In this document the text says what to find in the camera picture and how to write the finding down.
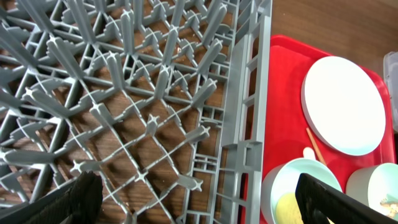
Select clear plastic bin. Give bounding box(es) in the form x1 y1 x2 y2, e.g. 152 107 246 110
383 52 397 132

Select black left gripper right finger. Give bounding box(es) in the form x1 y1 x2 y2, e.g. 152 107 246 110
295 173 397 224

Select wooden chopstick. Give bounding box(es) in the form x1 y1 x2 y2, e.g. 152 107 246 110
306 128 326 165

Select light blue cup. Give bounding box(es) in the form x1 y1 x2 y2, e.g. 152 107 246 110
346 163 397 221

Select grey dishwasher rack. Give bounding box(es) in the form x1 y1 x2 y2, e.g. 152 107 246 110
1 0 272 223

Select white plastic fork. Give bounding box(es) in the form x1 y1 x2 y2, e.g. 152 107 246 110
303 147 317 161

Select light green bowl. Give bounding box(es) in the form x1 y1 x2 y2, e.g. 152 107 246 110
261 158 342 223

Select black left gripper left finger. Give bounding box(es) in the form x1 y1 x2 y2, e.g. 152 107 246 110
1 171 103 223

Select light blue round plate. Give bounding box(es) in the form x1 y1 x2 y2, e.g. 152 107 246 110
300 56 386 156

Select yellow plastic cup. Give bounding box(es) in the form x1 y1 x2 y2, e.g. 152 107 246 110
275 192 335 224

